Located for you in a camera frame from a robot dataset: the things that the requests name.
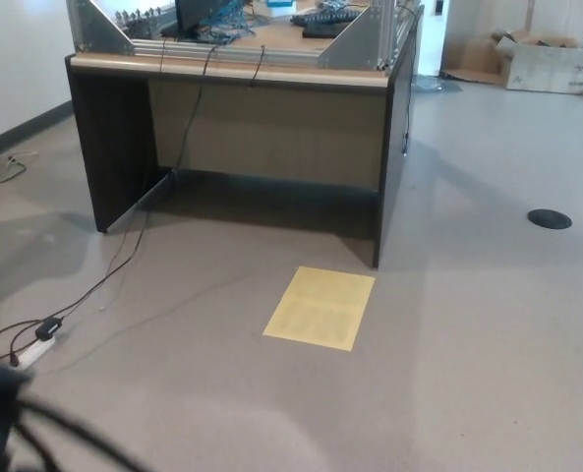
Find white cardboard box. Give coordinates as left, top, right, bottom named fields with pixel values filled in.
left=496, top=29, right=583, bottom=94

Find black plug cables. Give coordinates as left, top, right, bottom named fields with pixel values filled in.
left=0, top=319, right=44, bottom=369

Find black monitor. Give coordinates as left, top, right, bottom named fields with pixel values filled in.
left=174, top=0, right=233, bottom=38

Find flat black device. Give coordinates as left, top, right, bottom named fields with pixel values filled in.
left=302, top=22, right=349, bottom=39

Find yellow paper sheet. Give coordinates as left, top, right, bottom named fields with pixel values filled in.
left=262, top=265, right=377, bottom=351

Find flattened brown cardboard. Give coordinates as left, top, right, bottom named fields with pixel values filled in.
left=440, top=29, right=513, bottom=86

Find black power adapter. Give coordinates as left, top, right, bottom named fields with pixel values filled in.
left=34, top=317, right=64, bottom=340

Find tangle of blue cables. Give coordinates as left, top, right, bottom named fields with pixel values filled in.
left=197, top=0, right=262, bottom=45

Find long black power cable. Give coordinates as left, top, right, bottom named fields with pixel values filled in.
left=54, top=44, right=218, bottom=324

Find aluminium profile frame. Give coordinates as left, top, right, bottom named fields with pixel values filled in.
left=66, top=0, right=423, bottom=70

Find beige floor cable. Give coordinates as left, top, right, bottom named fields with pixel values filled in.
left=0, top=150, right=39, bottom=184

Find clear plastic sheet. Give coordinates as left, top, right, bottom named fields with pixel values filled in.
left=413, top=76, right=464, bottom=93

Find white power strip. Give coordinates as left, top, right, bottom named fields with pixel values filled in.
left=10, top=336, right=56, bottom=369

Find round black floor cover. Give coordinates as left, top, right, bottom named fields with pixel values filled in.
left=526, top=208, right=573, bottom=230

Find black keyboard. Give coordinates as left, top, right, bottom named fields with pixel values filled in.
left=290, top=9, right=366, bottom=27

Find black desk with wood top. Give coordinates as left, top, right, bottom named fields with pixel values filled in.
left=64, top=9, right=425, bottom=269

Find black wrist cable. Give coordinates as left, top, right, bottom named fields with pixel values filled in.
left=5, top=397, right=143, bottom=472

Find dark rail with metal knobs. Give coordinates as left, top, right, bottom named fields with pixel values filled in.
left=116, top=9, right=177, bottom=38

